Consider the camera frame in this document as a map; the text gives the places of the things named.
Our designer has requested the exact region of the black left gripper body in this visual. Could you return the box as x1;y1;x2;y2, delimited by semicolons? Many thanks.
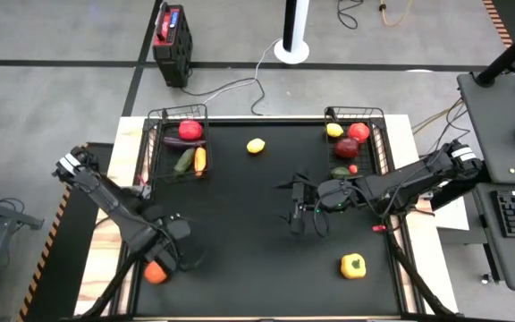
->
143;232;181;273

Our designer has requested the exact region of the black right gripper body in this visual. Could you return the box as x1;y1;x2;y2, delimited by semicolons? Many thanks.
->
291;178;362;214

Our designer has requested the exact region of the orange toy vegetable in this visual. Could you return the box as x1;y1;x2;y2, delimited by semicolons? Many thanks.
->
143;260;169;286

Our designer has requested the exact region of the red-orange round fruit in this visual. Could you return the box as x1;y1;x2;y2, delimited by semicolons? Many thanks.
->
347;122;371;144

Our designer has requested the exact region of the yellow bell pepper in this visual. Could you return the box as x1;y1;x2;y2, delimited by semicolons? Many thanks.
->
340;252;367;281

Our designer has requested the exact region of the green cucumber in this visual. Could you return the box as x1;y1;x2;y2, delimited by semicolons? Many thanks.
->
173;147;196;174

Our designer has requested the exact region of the orange carrot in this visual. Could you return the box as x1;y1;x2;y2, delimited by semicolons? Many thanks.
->
193;146;207;178

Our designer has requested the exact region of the purple eggplant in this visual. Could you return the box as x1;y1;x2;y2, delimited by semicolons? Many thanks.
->
162;136;207;149

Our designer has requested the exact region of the black rig strut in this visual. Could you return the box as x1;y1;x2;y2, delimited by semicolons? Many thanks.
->
384;230;458;319
80;250;149;319

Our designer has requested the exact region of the white paper sheet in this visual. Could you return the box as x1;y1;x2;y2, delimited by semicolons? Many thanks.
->
435;196;470;232

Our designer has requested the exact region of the black support beam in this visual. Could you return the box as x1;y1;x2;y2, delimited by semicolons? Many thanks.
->
430;161;494;211

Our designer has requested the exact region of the black-white pole with base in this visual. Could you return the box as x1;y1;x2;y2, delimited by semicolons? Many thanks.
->
273;0;311;65

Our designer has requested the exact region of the gray metal stand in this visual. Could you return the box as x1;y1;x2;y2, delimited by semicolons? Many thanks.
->
0;194;45;322

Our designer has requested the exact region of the gray desk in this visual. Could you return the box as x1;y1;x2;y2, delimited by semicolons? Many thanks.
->
457;71;515;292

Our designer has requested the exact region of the red-black power box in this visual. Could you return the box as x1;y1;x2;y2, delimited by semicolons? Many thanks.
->
151;2;194;89

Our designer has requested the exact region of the black diagonal pole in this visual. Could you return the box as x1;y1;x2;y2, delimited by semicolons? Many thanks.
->
474;16;515;89

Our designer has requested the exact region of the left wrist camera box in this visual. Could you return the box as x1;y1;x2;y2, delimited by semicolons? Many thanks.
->
166;216;192;242

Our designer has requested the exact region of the black wire basket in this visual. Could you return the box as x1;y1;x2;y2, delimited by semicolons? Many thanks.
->
146;104;212;183
324;106;386;178

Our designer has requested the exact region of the black power box cable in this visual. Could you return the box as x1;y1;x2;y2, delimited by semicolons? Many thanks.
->
180;78;266;116

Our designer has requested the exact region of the white floor cable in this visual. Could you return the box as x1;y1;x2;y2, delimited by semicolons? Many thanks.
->
202;38;284;105

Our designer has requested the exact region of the tan desk cable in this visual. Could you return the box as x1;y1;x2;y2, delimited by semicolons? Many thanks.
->
411;97;464;135

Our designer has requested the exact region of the black desk cable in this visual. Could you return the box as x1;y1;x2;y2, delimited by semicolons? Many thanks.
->
435;100;473;151

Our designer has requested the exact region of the black floor cable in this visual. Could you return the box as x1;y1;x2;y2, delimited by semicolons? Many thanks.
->
336;0;366;30

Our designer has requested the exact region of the yellow floor cable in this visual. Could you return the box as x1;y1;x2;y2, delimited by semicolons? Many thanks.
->
377;0;415;27

